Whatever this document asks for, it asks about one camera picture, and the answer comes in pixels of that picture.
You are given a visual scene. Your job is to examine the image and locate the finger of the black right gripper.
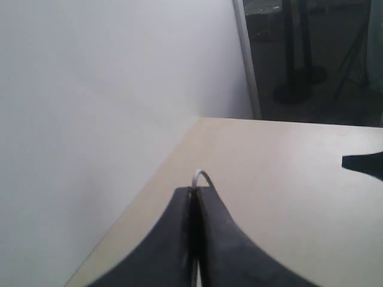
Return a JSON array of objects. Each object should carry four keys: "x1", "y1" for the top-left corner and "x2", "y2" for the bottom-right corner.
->
[{"x1": 342, "y1": 152, "x2": 383, "y2": 180}]

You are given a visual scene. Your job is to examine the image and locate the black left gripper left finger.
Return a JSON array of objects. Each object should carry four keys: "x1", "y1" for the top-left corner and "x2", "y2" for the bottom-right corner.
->
[{"x1": 93, "y1": 187, "x2": 194, "y2": 286}]

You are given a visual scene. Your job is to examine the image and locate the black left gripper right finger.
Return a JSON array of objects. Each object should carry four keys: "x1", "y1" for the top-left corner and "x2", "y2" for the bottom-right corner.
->
[{"x1": 197, "y1": 187, "x2": 311, "y2": 286}]

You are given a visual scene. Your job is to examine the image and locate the white wired earphones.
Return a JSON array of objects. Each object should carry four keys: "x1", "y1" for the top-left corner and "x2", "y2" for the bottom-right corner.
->
[{"x1": 190, "y1": 169, "x2": 215, "y2": 286}]

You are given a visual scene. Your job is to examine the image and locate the black tripod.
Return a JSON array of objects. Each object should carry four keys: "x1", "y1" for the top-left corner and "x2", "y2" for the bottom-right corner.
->
[{"x1": 333, "y1": 15, "x2": 370, "y2": 100}]

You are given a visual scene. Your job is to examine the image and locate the white wall edge post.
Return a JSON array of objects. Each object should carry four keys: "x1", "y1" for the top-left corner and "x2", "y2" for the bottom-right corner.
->
[{"x1": 233, "y1": 0, "x2": 262, "y2": 120}]

